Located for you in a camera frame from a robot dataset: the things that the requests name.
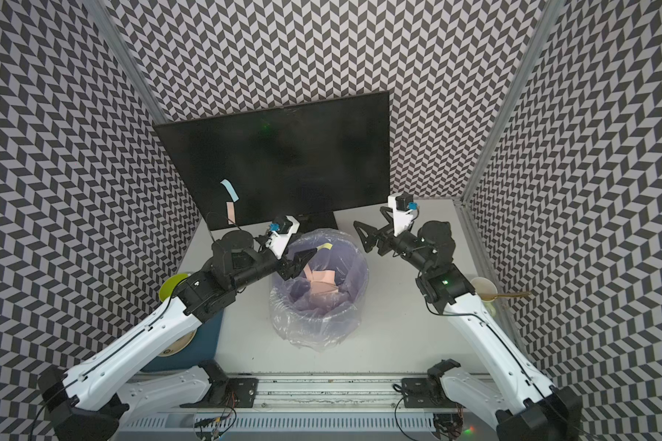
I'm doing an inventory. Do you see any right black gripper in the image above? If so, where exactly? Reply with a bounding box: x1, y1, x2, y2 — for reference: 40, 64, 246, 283
354, 206, 432, 274

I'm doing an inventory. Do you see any pink narrow sticky note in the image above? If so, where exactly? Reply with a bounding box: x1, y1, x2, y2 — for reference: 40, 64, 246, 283
226, 201, 235, 225
303, 266, 314, 282

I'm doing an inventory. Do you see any pink square sticky note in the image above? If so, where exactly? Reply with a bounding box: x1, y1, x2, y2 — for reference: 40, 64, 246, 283
309, 270, 338, 295
310, 277, 337, 300

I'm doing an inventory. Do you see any blue narrow sticky note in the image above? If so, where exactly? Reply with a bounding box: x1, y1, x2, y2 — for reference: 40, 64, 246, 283
220, 179, 239, 203

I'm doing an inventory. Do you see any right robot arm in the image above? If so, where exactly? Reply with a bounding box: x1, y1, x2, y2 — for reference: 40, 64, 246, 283
353, 207, 583, 440

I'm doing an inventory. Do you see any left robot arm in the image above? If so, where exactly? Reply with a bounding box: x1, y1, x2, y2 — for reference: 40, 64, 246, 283
38, 223, 316, 440

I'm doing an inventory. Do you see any black monitor stand base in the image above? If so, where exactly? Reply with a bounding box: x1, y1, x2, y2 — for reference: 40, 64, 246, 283
296, 211, 338, 234

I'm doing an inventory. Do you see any black computer monitor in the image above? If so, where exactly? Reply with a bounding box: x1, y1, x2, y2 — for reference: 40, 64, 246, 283
154, 92, 391, 231

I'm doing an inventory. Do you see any purple bin with plastic liner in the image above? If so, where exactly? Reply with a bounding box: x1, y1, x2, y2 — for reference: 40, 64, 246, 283
270, 229, 370, 352

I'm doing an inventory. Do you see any white paper cup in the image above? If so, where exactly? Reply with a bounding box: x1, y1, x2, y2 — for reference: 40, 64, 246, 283
470, 277, 498, 314

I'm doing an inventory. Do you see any cream plate with red item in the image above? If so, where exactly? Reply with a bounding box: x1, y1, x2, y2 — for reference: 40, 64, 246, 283
158, 331, 197, 358

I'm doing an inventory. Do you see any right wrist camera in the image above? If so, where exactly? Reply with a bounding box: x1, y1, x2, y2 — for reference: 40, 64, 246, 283
388, 192, 419, 237

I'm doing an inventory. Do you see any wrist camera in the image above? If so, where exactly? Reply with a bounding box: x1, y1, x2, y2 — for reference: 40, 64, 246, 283
388, 192, 419, 237
265, 215, 300, 260

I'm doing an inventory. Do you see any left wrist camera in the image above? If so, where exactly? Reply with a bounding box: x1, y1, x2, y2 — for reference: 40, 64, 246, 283
265, 215, 300, 260

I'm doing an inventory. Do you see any aluminium mounting rail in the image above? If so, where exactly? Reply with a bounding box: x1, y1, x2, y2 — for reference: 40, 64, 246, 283
101, 373, 558, 415

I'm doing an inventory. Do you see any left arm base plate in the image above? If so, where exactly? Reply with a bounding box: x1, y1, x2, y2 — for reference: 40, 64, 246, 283
181, 377, 259, 409

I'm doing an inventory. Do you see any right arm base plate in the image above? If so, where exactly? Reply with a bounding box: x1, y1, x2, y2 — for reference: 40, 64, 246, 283
400, 377, 456, 409

